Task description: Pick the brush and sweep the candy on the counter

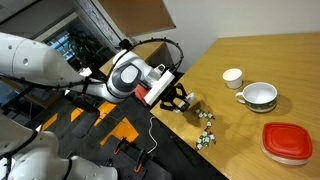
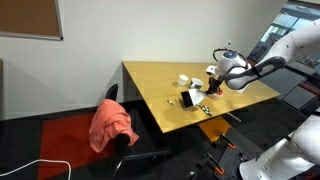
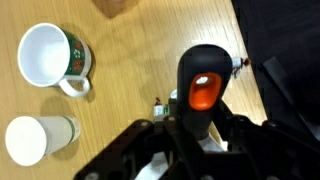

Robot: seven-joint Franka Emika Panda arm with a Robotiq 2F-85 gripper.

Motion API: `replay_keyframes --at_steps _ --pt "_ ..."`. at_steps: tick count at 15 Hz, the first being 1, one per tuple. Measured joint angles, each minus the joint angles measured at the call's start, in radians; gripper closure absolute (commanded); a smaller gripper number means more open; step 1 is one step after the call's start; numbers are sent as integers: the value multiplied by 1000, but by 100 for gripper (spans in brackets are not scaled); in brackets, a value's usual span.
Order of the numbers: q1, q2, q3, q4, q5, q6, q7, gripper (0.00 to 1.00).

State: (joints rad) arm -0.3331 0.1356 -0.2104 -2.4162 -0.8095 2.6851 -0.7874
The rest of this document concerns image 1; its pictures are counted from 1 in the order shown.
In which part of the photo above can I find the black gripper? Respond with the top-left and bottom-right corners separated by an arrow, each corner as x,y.
160,83 -> 187,111

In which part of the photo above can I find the pile of candies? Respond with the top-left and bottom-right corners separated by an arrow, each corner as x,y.
195,109 -> 216,151

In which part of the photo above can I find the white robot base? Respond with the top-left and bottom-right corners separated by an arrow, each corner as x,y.
0,114 -> 118,180

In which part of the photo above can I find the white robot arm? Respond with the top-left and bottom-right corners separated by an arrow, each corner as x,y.
0,32 -> 190,112

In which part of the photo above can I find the wooden side desk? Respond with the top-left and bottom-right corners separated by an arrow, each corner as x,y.
100,42 -> 166,75

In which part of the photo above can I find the white paper cup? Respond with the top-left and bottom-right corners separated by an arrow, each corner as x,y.
222,68 -> 242,89

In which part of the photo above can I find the black orange clamp tool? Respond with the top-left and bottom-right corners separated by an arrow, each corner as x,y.
106,136 -> 157,180

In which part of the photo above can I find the white green ceramic mug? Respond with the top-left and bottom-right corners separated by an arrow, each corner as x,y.
235,82 -> 278,113

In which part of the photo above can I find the cork bulletin board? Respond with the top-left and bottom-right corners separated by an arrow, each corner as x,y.
98,0 -> 175,36

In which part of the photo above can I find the red lid plastic container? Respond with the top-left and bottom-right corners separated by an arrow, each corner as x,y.
260,122 -> 313,166

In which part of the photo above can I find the white cable on floor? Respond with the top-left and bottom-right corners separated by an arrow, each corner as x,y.
146,115 -> 159,155

